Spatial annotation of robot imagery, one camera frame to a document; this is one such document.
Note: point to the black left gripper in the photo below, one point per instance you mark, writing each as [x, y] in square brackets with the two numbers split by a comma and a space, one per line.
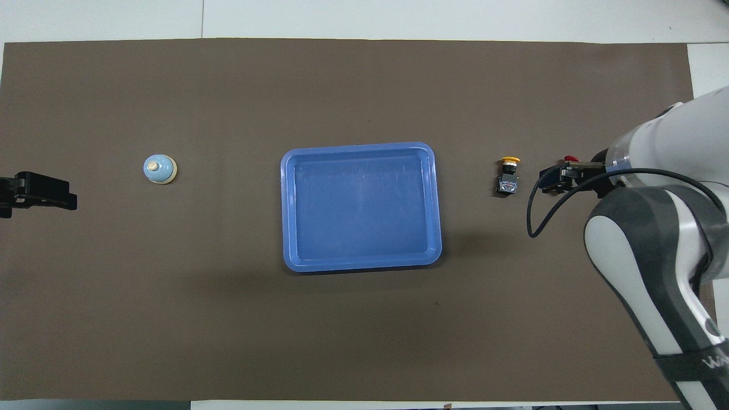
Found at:
[7, 199]

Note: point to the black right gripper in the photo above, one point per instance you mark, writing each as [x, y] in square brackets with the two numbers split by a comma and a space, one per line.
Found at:
[592, 176]

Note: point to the yellow push button switch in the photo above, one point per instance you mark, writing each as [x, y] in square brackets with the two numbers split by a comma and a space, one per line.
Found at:
[507, 183]

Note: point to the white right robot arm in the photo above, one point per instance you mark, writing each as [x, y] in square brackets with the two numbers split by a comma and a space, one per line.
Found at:
[655, 256]

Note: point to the light blue desk bell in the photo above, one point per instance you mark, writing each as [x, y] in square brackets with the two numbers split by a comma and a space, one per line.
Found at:
[159, 169]

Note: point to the blue plastic tray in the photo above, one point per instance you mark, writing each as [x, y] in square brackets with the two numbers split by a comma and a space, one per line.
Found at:
[359, 210]

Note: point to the brown table mat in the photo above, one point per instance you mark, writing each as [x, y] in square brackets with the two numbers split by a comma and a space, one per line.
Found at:
[364, 330]

